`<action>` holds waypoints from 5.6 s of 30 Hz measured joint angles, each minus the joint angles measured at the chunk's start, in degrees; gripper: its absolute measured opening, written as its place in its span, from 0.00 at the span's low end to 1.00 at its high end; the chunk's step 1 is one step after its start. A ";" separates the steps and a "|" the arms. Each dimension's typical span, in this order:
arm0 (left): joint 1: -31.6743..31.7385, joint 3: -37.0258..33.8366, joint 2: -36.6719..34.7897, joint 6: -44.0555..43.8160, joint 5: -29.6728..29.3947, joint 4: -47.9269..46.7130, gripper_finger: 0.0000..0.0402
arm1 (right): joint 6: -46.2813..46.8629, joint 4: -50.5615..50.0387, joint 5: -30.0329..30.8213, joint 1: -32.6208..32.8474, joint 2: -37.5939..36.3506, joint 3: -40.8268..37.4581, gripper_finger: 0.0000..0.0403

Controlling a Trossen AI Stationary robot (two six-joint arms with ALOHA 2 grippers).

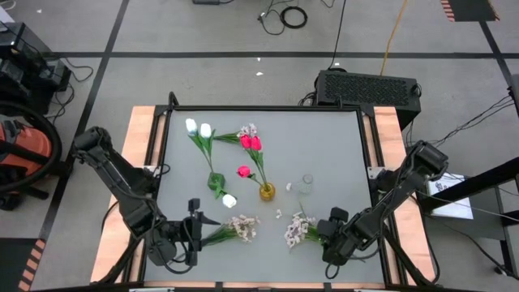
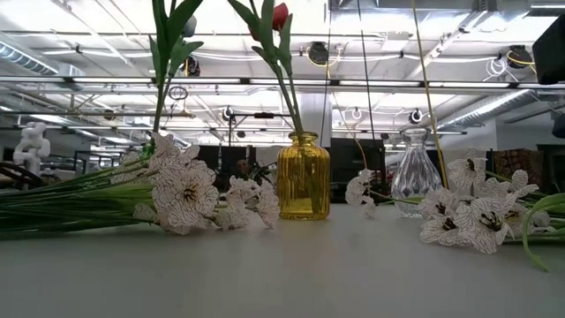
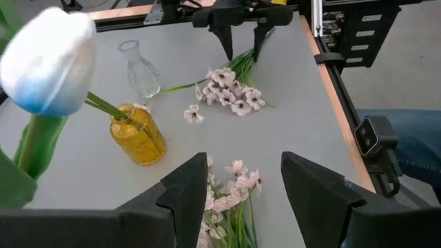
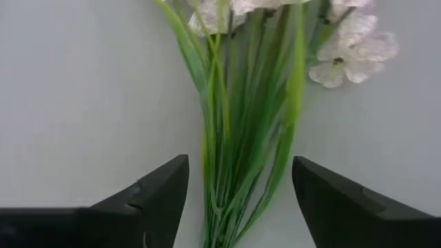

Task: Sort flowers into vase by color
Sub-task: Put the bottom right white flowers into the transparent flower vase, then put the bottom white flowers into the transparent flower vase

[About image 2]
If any long ceiling light bar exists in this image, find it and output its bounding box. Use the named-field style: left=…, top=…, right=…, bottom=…
left=0, top=75, right=565, bottom=89

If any white robot figure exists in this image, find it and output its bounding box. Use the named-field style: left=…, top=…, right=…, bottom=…
left=11, top=121, right=52, bottom=178

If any black background cabinet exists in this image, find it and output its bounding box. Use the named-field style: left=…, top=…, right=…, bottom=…
left=196, top=144, right=257, bottom=178
left=330, top=137, right=388, bottom=195

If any grey table mat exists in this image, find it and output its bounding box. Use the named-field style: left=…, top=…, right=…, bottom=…
left=0, top=189, right=565, bottom=318

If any clear glass vase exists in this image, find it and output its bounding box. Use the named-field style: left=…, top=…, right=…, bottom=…
left=390, top=126, right=444, bottom=218

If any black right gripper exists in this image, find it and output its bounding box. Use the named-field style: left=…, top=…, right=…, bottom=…
left=531, top=15, right=565, bottom=86

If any hanging coiled wire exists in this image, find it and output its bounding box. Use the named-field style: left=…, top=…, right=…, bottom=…
left=167, top=85, right=190, bottom=102

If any black hanging cable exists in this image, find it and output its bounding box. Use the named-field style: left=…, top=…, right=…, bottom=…
left=356, top=0, right=376, bottom=142
left=317, top=0, right=333, bottom=148

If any yellow hanging cable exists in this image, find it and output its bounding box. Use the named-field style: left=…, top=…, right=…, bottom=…
left=410, top=0, right=448, bottom=189

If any red artificial tulip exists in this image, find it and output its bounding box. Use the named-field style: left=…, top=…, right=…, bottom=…
left=227, top=0, right=301, bottom=133
left=260, top=2, right=305, bottom=133

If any black gantry frame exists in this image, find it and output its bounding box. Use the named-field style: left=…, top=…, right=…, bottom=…
left=227, top=111, right=300, bottom=164

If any yellow glass vase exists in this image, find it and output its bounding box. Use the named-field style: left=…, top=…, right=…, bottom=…
left=276, top=131, right=331, bottom=221

